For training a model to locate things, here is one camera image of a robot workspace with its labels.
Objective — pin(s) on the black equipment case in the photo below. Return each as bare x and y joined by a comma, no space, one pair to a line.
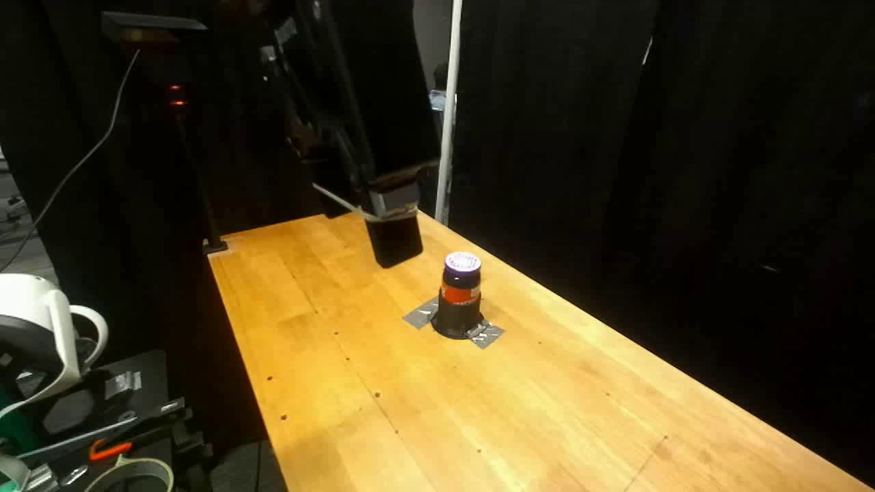
99,401

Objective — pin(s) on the black camera stand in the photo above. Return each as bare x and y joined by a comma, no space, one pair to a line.
155,29

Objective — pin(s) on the small grey base plate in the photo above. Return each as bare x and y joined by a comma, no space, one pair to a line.
487,338

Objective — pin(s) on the white coiled tube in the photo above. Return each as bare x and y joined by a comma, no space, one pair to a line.
138,460

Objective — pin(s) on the gray block on mount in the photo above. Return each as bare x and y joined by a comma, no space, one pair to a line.
397,188

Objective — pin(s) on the black curtain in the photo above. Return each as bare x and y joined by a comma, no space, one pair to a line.
727,137

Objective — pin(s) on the silver tape piece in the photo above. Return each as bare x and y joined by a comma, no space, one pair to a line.
420,315

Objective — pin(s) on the white vertical pole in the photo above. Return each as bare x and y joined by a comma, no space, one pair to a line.
449,91

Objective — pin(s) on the black box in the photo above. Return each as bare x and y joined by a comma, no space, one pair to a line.
395,240

